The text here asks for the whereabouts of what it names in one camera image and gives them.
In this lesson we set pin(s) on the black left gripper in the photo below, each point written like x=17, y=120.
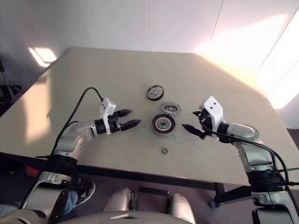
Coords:
x=115, y=124

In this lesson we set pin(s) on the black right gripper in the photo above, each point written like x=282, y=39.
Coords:
x=206, y=123

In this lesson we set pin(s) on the motor stator with copper windings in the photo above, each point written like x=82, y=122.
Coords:
x=162, y=124

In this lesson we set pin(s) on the black round cap disc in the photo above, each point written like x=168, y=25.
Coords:
x=154, y=93

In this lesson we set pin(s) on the grey toothed gear disc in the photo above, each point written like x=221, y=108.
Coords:
x=169, y=108

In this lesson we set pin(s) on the black bar under table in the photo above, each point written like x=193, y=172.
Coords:
x=153, y=191

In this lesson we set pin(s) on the beige rounded robot leg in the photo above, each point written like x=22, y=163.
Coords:
x=119, y=200
x=181, y=208

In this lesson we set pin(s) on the black patterned sneaker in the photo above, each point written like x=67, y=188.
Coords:
x=85, y=192

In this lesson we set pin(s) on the blue jeans leg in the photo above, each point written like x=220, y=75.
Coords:
x=70, y=203

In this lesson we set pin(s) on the beige robot torso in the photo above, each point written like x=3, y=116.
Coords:
x=105, y=218

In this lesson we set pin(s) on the red object under table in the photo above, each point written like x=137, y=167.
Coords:
x=31, y=171

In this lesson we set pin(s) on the black equipment beside table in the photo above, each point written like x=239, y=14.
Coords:
x=7, y=93

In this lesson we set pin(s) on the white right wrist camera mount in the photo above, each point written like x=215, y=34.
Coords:
x=213, y=109

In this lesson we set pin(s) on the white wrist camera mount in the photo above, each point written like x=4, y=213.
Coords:
x=213, y=109
x=107, y=106

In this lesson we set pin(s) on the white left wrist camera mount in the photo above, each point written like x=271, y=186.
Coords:
x=107, y=106

